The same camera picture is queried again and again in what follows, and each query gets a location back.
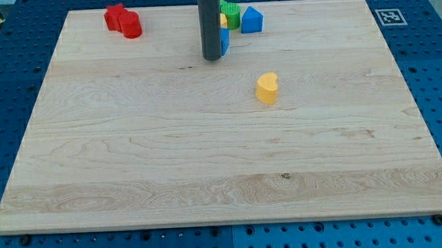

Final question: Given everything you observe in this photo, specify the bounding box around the green cylinder block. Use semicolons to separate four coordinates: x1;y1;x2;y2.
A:
220;2;240;30

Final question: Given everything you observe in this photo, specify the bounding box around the wooden board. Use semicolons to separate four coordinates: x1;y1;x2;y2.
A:
0;0;442;235

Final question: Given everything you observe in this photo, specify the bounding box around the black bolt front left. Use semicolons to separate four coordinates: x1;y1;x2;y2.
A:
19;235;31;247

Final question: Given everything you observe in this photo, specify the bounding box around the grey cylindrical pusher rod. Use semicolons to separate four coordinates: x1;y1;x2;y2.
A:
197;0;222;61

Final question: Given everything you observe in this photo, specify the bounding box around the blue triangle block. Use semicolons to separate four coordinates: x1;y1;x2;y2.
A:
240;6;264;34

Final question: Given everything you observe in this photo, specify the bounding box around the yellow heart block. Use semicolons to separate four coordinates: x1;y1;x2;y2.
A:
255;72;278;105

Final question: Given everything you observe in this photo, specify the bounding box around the black bolt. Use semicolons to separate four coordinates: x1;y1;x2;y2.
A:
19;235;31;247
432;214;442;226

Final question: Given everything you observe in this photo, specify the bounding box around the blue cube block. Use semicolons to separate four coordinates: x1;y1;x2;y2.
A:
220;28;230;56

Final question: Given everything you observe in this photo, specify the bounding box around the red star block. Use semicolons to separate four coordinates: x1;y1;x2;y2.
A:
104;4;126;32

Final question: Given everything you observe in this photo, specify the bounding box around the black white fiducial marker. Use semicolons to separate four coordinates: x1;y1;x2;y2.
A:
375;8;407;26

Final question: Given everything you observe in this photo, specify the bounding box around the black bolt front right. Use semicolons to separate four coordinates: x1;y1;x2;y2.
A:
432;214;442;226

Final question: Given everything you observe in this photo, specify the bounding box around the red cylinder block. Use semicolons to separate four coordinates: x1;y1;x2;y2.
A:
119;10;143;39

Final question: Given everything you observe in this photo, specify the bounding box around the yellow hexagon block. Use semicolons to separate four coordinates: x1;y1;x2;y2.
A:
220;13;228;29

